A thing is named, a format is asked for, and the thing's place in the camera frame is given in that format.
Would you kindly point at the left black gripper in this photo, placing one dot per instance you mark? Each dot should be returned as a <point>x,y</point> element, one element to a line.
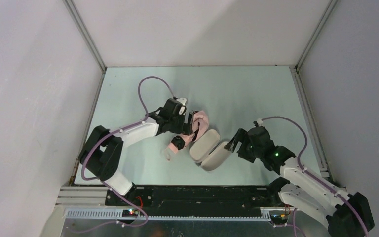
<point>189,123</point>

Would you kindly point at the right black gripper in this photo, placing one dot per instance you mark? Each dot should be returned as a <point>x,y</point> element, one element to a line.
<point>242,143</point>

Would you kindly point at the pink folding umbrella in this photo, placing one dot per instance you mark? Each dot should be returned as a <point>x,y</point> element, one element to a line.
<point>200,126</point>

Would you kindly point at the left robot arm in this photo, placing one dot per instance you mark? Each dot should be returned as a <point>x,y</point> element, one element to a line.
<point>102,150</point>

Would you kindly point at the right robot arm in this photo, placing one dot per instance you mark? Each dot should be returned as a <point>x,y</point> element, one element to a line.
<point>343,214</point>

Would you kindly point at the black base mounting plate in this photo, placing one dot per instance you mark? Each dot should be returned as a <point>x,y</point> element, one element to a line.
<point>202,201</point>

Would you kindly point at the right controller board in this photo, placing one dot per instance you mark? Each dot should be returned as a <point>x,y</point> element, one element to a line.
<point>279,220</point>

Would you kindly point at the controller board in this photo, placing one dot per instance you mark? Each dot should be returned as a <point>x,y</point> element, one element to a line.
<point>130,213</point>
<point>279,220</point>

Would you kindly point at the left controller board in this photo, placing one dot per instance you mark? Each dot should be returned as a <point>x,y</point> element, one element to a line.
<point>130,213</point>

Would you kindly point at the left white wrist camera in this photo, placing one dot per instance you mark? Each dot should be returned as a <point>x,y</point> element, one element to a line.
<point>182,102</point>

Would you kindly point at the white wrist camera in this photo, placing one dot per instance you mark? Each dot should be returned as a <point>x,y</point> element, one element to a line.
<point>258,122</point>
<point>182,102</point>

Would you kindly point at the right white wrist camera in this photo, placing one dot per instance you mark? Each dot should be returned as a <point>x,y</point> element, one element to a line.
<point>258,122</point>

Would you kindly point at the aluminium frame rail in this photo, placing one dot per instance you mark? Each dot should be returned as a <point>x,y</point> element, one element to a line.
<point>89,202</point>

